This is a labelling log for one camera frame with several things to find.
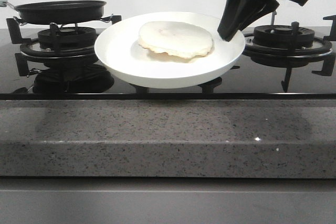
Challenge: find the fried egg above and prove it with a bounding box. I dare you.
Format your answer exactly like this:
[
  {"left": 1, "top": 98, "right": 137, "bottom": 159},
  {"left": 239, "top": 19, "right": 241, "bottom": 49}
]
[{"left": 138, "top": 21, "right": 214, "bottom": 63}]

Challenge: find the black pan with green handle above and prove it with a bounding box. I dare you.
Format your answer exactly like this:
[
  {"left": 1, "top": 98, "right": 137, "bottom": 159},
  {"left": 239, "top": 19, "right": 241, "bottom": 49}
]
[{"left": 1, "top": 0, "right": 106, "bottom": 25}]

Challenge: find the white round plate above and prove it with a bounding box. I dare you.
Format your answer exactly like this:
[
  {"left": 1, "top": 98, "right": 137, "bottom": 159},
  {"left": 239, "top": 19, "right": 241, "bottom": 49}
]
[{"left": 95, "top": 12, "right": 245, "bottom": 89}]

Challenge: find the right black gas burner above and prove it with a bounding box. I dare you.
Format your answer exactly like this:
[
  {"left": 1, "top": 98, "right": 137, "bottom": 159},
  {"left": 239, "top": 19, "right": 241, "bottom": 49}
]
[{"left": 243, "top": 15, "right": 335, "bottom": 79}]

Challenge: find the black gas burner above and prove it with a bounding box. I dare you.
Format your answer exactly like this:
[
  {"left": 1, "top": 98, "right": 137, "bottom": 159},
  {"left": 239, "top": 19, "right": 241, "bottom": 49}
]
[
  {"left": 5, "top": 14, "right": 123, "bottom": 78},
  {"left": 243, "top": 15, "right": 335, "bottom": 79}
]

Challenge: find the left black gas burner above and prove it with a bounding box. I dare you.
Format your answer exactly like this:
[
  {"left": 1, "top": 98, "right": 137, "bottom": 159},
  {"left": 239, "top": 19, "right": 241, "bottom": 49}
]
[{"left": 5, "top": 14, "right": 123, "bottom": 78}]

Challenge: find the black glass gas cooktop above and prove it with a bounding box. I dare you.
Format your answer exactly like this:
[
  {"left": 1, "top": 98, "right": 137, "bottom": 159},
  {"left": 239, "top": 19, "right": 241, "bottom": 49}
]
[{"left": 1, "top": 29, "right": 335, "bottom": 100}]

